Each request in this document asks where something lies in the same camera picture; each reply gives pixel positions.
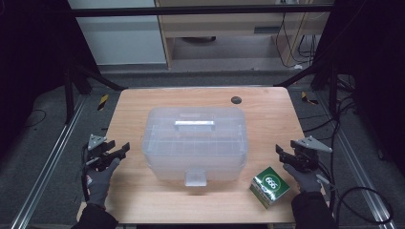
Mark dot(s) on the black curtain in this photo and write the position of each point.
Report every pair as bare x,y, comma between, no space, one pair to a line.
28,63
375,79

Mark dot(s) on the white cabinet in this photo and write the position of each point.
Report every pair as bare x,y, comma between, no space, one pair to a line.
121,38

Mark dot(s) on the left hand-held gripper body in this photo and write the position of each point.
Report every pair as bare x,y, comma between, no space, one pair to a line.
101,156

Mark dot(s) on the clear plastic storage box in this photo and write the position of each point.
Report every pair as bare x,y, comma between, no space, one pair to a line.
194,149

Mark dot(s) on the green and white carton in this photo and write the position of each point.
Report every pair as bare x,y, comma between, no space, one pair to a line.
270,186

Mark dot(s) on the black metal stand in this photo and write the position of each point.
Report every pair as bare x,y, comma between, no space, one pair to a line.
69,95
332,92

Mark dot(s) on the aluminium floor rail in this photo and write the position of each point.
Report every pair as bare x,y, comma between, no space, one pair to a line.
47,165
359,178

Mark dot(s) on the yellow and black tape strip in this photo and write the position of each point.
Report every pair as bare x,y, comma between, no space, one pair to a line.
309,100
102,102

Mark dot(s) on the black horizontal metal bar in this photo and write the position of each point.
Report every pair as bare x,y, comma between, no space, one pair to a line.
191,10

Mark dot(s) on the person's left hand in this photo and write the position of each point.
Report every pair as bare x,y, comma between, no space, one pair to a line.
98,186

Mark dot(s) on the person's right hand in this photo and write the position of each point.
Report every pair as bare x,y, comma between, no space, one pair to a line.
307,182

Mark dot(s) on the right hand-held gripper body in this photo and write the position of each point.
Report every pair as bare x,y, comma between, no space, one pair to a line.
307,159

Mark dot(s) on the light wooden desk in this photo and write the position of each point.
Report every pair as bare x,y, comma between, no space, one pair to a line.
223,24

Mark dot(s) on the dark round table grommet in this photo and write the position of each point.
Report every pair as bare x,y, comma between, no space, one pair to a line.
236,100

